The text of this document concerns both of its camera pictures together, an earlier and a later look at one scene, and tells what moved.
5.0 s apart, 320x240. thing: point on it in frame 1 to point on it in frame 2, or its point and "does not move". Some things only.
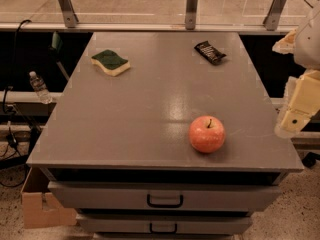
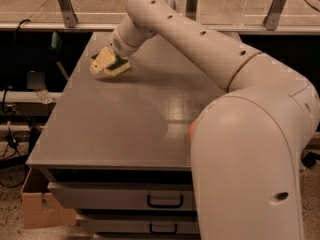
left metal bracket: [68, 11] does not move
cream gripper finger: [304, 102] to [105, 58]
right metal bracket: [272, 18] does not move
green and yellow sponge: [110, 62] does not move
